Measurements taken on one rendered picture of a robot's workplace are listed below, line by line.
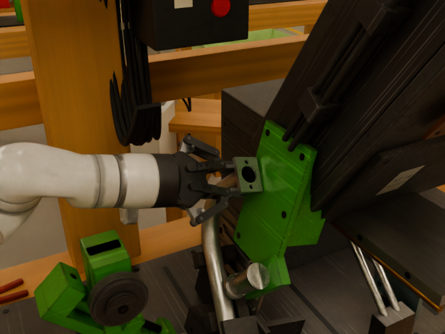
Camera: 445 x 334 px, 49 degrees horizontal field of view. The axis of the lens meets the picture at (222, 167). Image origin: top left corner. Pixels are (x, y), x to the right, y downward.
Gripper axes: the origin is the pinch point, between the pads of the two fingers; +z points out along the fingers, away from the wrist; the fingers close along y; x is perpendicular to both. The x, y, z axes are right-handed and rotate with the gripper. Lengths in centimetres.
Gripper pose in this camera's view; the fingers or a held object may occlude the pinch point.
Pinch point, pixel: (235, 179)
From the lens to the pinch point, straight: 74.3
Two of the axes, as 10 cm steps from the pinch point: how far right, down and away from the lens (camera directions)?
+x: -4.9, 3.3, 8.1
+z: 8.6, 0.1, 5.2
